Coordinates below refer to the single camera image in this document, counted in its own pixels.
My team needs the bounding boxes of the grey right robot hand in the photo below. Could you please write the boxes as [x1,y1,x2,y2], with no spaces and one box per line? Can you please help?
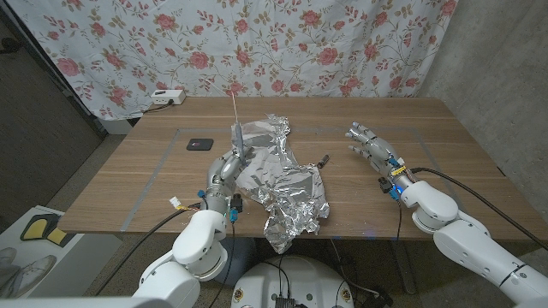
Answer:
[344,121,417,190]

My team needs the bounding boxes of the grey stool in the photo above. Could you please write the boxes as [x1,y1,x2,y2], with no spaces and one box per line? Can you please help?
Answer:
[213,237,258,287]

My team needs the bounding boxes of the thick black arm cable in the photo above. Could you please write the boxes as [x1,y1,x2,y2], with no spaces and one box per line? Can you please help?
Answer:
[93,204,202,297]
[410,166,548,252]

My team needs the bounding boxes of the white sneaker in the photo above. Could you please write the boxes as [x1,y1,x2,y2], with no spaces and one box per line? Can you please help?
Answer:
[0,246,18,265]
[8,254,58,296]

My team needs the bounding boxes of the grey table leg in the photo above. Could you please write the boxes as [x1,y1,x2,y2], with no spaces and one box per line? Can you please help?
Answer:
[390,240,419,295]

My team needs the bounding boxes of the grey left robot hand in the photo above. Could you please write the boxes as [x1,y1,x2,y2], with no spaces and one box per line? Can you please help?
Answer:
[200,149,248,217]

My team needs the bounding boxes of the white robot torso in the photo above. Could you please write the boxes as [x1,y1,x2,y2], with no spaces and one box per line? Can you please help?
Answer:
[230,255,355,308]

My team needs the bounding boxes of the grey yellow scissors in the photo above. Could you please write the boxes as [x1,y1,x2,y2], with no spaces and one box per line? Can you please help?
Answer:
[230,92,248,169]

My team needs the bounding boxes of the floral backdrop cloth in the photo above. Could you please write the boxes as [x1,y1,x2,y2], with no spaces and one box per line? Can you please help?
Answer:
[6,0,459,121]

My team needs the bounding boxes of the small black square device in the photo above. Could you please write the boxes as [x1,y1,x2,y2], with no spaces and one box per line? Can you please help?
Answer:
[186,137,215,151]

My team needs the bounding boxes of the black power strip cable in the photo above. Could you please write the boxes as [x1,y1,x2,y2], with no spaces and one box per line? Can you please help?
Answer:
[143,99,175,115]

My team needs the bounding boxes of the white power strip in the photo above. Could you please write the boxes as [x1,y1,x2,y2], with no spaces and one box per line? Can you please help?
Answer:
[150,89,187,106]

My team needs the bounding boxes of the aluminum foil sheet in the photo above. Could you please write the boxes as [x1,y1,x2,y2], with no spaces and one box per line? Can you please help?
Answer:
[230,113,331,255]

